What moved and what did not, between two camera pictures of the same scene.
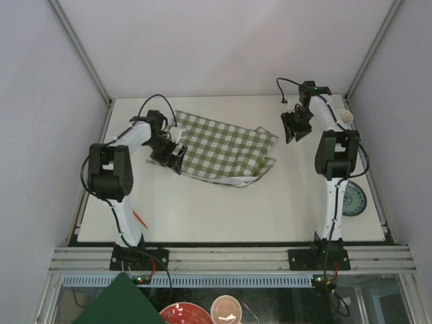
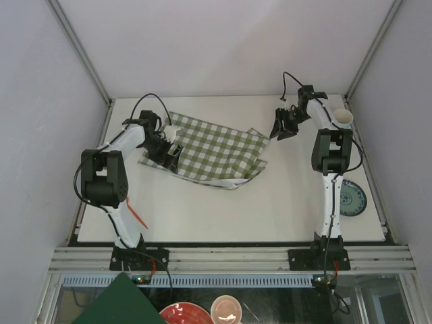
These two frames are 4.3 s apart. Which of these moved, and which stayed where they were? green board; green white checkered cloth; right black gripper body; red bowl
Moved: right black gripper body
Stayed: green board; red bowl; green white checkered cloth
